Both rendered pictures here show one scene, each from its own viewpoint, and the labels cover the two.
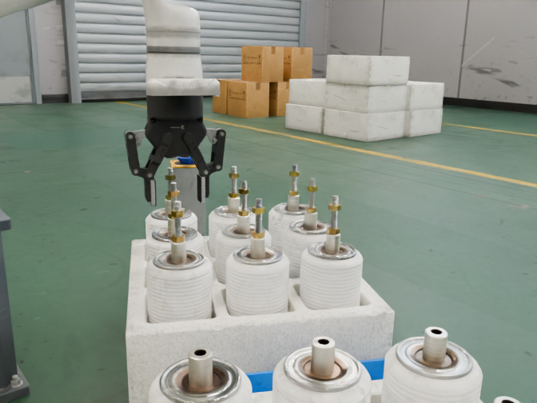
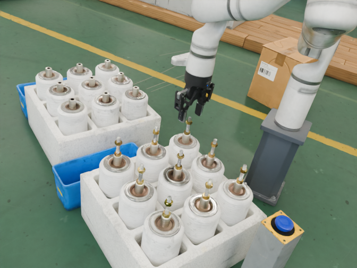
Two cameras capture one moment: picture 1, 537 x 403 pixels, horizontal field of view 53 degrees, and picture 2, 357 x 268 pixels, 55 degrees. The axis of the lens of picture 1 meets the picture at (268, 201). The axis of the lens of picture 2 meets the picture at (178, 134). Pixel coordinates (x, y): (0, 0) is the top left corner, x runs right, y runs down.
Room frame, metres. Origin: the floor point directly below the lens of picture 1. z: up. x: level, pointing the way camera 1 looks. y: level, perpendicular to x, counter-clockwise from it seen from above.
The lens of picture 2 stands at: (1.48, -0.31, 0.88)
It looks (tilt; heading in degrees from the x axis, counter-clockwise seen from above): 35 degrees down; 151
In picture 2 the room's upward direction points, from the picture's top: 10 degrees clockwise
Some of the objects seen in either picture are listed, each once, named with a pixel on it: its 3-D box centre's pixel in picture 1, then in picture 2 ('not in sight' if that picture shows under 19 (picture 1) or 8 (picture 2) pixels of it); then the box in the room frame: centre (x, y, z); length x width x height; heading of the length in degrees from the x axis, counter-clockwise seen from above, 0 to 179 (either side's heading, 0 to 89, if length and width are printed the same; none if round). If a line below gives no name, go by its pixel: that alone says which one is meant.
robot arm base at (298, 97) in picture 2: not in sight; (296, 101); (0.79, 0.48, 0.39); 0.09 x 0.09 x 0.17; 38
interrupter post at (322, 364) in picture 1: (323, 357); (105, 97); (0.47, -0.06, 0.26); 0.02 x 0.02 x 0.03
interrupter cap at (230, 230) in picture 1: (243, 231); (176, 175); (0.88, 0.04, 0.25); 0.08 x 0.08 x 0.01
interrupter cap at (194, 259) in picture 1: (178, 260); (185, 141); (0.74, 0.13, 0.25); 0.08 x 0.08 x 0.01
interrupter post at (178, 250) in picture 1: (178, 252); (185, 137); (0.74, 0.13, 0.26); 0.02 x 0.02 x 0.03
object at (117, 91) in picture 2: not in sight; (119, 100); (0.33, 0.04, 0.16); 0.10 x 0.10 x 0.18
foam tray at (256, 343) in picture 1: (243, 316); (168, 215); (0.89, 0.04, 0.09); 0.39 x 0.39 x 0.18; 13
